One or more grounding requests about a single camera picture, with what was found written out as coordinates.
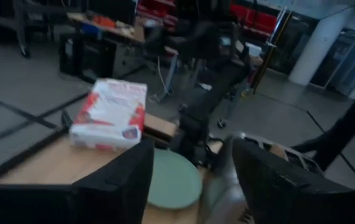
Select black wheeled cart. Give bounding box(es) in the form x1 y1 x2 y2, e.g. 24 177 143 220
0 0 32 58

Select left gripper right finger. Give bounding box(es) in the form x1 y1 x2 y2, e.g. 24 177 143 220
232 138 321 224

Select silver toaster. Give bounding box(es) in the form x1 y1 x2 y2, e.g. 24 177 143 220
201 133 324 224

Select white round column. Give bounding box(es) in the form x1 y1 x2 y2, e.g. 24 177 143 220
288 7 353 86

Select glass door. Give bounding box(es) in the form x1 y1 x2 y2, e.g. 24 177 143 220
310 27 355 99

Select white hanging cable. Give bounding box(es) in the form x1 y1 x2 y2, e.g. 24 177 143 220
156 55 174 98

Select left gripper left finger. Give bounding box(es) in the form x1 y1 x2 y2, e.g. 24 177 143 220
71 139 155 224

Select pale green plate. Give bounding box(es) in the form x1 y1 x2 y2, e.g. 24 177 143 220
148 148 203 210

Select black rig frame post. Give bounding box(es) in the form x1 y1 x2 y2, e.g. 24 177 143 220
291 76 355 172

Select black cabinet under desk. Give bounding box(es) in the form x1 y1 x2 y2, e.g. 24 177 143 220
59 32 118 83

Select black computer monitor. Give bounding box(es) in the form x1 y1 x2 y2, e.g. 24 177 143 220
87 0 138 26

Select cluttered wooden desk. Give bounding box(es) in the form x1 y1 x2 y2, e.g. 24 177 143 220
67 12 178 82

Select white cereal box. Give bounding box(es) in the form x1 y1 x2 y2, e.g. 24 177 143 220
69 77 149 153

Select red storage bins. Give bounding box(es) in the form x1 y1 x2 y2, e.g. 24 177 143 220
136 0 177 18
229 3 278 34

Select slanted metal pole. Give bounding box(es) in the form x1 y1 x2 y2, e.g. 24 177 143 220
252 6 293 94

